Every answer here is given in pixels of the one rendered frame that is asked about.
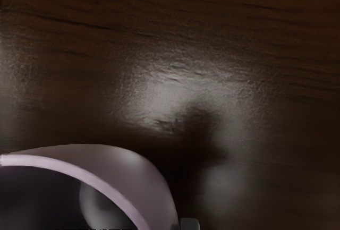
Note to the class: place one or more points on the pale lilac cup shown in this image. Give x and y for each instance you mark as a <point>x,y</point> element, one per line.
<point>125,166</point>

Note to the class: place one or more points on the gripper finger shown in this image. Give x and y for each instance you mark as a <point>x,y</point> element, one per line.
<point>189,224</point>

